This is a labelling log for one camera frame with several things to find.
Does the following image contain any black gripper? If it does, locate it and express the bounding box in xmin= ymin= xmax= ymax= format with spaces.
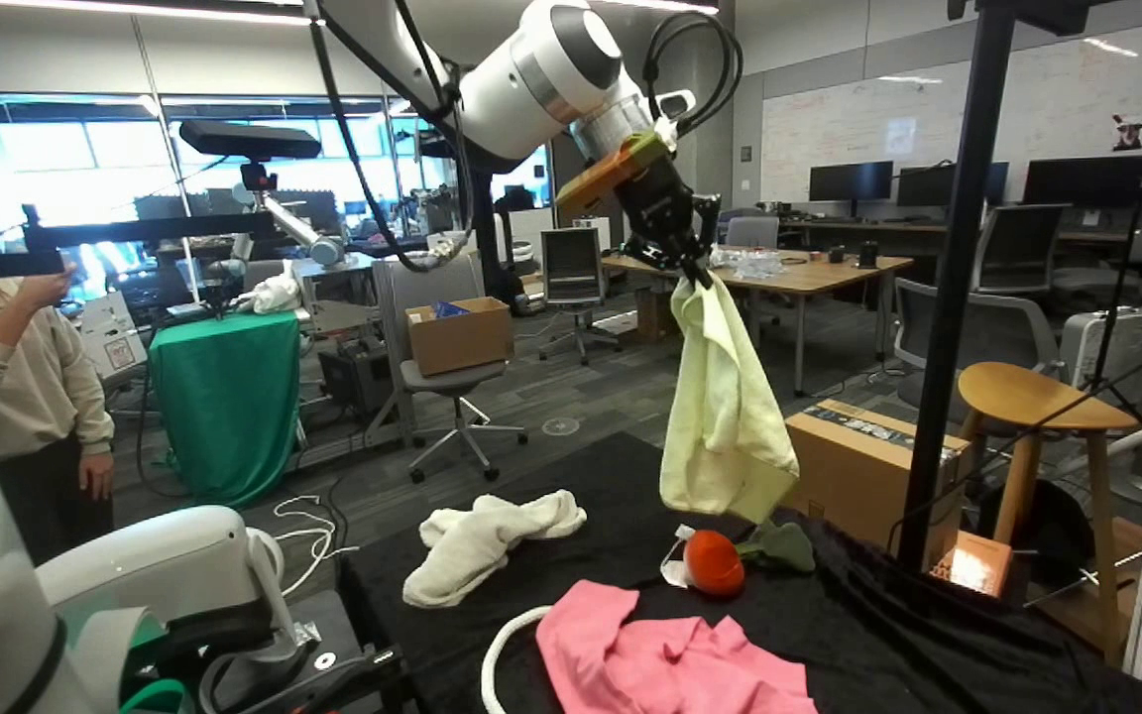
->
xmin=610 ymin=148 xmax=726 ymax=289

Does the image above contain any light green towel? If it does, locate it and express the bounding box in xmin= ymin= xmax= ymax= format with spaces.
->
xmin=656 ymin=266 xmax=804 ymax=529

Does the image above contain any red plush toy green leaf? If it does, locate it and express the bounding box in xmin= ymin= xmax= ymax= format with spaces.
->
xmin=660 ymin=514 xmax=821 ymax=605

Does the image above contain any pink cloth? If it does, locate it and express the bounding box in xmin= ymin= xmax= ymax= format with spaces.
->
xmin=533 ymin=576 xmax=821 ymax=714

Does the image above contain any light wooden desk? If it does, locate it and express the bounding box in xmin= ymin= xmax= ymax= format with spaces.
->
xmin=596 ymin=246 xmax=920 ymax=400

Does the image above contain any black computer monitor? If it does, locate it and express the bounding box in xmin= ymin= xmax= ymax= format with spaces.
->
xmin=898 ymin=161 xmax=1013 ymax=213
xmin=804 ymin=160 xmax=898 ymax=211
xmin=1025 ymin=151 xmax=1142 ymax=211

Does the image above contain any long dark office desk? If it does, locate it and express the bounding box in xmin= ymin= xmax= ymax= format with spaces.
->
xmin=785 ymin=211 xmax=1142 ymax=254

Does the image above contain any small open cardboard box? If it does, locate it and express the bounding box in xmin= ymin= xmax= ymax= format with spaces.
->
xmin=403 ymin=295 xmax=520 ymax=386

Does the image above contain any paper sheet on whiteboard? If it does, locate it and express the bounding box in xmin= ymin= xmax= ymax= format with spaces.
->
xmin=881 ymin=116 xmax=924 ymax=161

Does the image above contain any tall metal stand pole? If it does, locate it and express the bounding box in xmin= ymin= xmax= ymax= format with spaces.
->
xmin=814 ymin=0 xmax=1089 ymax=637

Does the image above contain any cardboard box black tape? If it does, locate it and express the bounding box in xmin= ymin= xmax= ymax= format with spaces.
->
xmin=780 ymin=396 xmax=981 ymax=566

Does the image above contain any grey mesh chair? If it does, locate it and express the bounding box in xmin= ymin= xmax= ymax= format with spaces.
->
xmin=892 ymin=273 xmax=1068 ymax=378
xmin=976 ymin=199 xmax=1073 ymax=299

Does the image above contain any black crate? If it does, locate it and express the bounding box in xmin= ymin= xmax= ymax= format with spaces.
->
xmin=319 ymin=332 xmax=401 ymax=419

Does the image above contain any white towel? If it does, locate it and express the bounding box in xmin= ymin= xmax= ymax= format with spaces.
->
xmin=401 ymin=486 xmax=592 ymax=613

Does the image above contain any round wooden stool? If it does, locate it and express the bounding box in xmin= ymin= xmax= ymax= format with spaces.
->
xmin=957 ymin=358 xmax=1142 ymax=648

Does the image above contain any white crumpled object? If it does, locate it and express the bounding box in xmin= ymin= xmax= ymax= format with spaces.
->
xmin=225 ymin=259 xmax=306 ymax=322

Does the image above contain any black tablecloth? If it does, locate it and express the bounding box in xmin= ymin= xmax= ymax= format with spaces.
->
xmin=332 ymin=431 xmax=1142 ymax=714

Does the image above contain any grey white floor unit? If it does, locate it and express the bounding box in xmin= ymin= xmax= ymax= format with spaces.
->
xmin=1058 ymin=303 xmax=1142 ymax=418

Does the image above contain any black round bucket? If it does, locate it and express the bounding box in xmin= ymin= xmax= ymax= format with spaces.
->
xmin=981 ymin=473 xmax=1101 ymax=592

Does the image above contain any green draped cloth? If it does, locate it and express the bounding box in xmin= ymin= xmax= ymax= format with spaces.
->
xmin=148 ymin=309 xmax=311 ymax=514

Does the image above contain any white paper sign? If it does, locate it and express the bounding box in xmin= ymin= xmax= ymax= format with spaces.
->
xmin=76 ymin=289 xmax=155 ymax=390

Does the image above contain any black base clamp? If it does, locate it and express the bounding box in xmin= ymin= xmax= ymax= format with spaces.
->
xmin=191 ymin=620 xmax=403 ymax=714

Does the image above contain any ceiling light strip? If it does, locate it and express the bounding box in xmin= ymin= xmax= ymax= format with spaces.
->
xmin=0 ymin=0 xmax=319 ymax=33

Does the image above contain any green plastic piece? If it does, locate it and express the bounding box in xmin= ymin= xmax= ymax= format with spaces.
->
xmin=117 ymin=613 xmax=195 ymax=714

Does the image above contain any person in beige sweater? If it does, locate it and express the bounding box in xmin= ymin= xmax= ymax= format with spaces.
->
xmin=0 ymin=193 xmax=124 ymax=566

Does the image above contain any white rope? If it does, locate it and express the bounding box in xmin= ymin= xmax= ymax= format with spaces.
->
xmin=477 ymin=604 xmax=563 ymax=714

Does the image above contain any black stereo camera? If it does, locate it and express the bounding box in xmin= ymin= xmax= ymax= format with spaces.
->
xmin=173 ymin=116 xmax=331 ymax=166

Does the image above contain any white floor cable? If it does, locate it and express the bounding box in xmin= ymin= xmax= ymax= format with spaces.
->
xmin=262 ymin=490 xmax=353 ymax=604

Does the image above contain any black camera boom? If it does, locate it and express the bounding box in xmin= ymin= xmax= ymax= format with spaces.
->
xmin=0 ymin=153 xmax=431 ymax=287

